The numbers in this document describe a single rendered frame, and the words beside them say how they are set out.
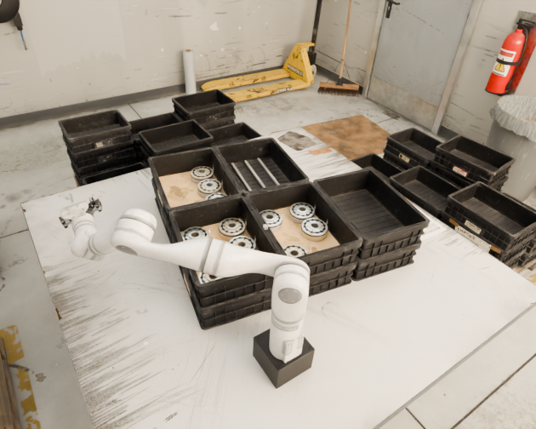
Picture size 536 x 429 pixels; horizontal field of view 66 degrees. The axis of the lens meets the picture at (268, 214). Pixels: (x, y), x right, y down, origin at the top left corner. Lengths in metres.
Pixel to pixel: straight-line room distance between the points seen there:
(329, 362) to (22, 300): 1.86
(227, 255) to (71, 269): 0.86
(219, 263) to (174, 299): 0.55
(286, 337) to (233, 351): 0.28
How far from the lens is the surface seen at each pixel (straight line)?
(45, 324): 2.56
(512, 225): 2.61
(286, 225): 1.63
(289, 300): 1.06
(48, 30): 4.41
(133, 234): 1.05
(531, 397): 2.53
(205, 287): 1.27
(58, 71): 4.51
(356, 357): 1.44
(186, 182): 1.87
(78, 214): 1.50
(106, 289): 1.64
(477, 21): 4.22
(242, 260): 1.04
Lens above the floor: 1.88
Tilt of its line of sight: 39 degrees down
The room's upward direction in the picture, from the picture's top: 3 degrees clockwise
